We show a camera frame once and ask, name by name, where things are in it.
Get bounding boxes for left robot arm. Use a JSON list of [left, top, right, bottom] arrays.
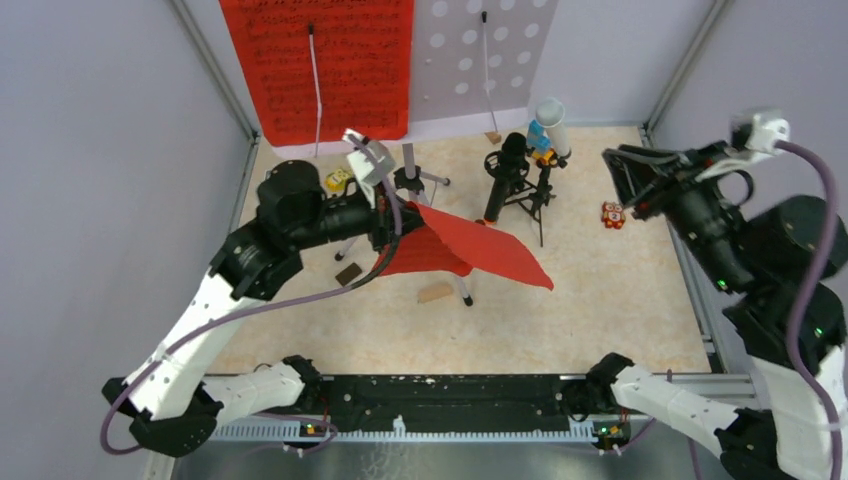
[[102, 160, 423, 458]]

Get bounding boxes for black mic tripod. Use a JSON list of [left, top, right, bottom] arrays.
[[505, 158, 568, 247]]

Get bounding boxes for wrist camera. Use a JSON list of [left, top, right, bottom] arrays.
[[730, 108, 790, 156], [342, 128, 397, 187]]

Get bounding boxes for yellow owl toy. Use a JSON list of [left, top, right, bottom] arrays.
[[324, 168, 355, 194]]

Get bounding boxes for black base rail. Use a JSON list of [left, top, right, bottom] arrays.
[[258, 372, 654, 439]]

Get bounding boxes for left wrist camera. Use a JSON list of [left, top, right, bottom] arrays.
[[342, 128, 397, 187]]

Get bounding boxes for black microphone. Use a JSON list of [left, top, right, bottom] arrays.
[[483, 132, 529, 224]]

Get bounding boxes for wooden block at back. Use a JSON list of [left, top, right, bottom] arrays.
[[484, 131, 502, 145]]

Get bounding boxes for light wooden block front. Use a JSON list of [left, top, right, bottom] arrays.
[[417, 282, 454, 304]]

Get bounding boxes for white music stand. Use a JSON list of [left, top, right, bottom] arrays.
[[261, 0, 561, 307]]

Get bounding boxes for blue yellow toy block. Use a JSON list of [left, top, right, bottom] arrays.
[[526, 120, 557, 167]]

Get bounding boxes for dark brown block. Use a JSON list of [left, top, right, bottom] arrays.
[[335, 263, 363, 286]]

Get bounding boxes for red owl toy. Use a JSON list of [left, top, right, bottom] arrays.
[[601, 201, 626, 230]]

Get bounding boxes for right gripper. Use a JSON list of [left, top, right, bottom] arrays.
[[598, 137, 750, 291]]

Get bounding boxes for white tube on tripod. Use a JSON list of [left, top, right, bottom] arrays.
[[535, 97, 572, 158]]

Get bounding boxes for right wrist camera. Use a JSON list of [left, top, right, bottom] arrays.
[[730, 108, 790, 156]]

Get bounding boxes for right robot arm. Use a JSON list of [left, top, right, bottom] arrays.
[[586, 141, 847, 479]]

